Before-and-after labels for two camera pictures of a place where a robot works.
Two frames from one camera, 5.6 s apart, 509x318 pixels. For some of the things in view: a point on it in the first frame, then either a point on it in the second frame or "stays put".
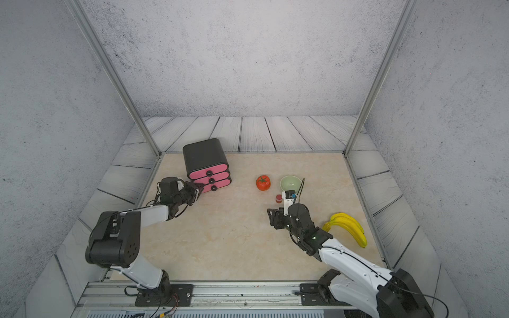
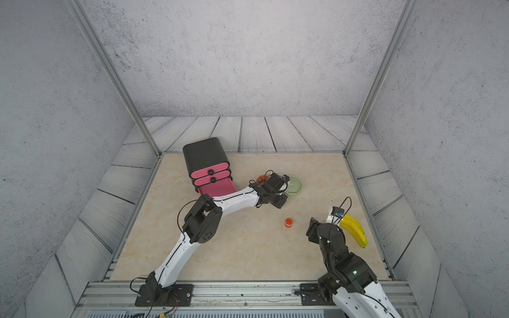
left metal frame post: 111,67 stays put
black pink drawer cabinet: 206,164 stays put
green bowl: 290,183 stays put
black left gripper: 195,191 to 283,197
